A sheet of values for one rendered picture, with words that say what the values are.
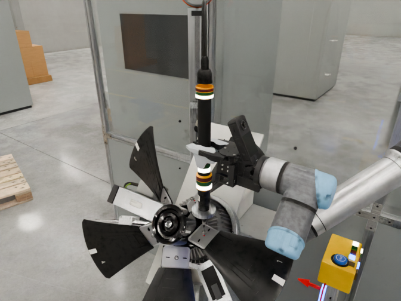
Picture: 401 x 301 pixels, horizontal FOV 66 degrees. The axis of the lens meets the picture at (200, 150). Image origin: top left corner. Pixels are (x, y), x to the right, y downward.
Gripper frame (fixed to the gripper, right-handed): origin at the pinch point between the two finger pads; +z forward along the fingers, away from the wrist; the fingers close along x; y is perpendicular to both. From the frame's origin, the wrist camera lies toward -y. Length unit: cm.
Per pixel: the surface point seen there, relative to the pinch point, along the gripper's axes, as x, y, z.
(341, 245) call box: 34, 41, -37
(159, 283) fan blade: -13.8, 41.3, 2.8
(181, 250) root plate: -3.4, 36.5, 2.5
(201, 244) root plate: -3.2, 30.2, -4.9
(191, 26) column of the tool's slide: 53, -24, 41
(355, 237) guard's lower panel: 73, 64, -40
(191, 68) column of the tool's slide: 53, -6, 41
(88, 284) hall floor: 23, 150, 111
